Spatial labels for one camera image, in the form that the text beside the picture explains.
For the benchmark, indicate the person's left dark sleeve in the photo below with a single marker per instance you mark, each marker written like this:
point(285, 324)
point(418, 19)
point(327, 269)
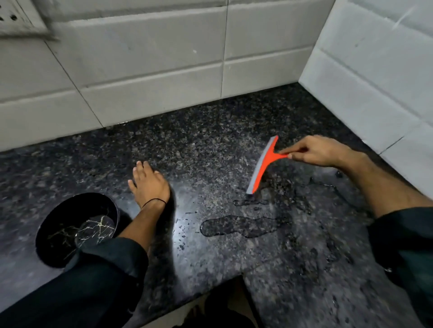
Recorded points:
point(84, 290)

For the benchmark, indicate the person's left forearm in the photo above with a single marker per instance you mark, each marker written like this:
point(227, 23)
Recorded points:
point(143, 223)

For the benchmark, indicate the person's legs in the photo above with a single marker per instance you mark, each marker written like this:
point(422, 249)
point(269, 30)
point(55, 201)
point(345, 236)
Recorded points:
point(220, 314)

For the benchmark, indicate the person's dark sleeve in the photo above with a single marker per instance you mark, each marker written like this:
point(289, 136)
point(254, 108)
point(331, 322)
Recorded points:
point(409, 250)
point(84, 290)

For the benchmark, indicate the person's right hand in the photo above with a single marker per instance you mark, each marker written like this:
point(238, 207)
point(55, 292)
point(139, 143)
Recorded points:
point(318, 152)

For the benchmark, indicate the black marbled bowl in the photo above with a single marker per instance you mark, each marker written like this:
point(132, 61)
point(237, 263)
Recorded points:
point(57, 223)

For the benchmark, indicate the person's right forearm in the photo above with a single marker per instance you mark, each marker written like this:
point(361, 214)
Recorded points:
point(385, 186)

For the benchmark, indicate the black wrist band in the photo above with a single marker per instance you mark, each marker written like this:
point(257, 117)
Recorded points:
point(154, 200)

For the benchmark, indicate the person's right dark sleeve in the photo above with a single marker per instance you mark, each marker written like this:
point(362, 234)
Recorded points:
point(409, 250)

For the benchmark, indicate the person's left hand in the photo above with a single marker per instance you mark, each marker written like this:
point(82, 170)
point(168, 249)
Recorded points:
point(150, 186)

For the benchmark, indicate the orange squeegee with grey blade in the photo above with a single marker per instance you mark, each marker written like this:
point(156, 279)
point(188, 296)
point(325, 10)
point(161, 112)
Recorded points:
point(264, 162)

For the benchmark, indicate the white wall socket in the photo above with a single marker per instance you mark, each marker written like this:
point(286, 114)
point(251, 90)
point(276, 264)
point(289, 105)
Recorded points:
point(20, 17)

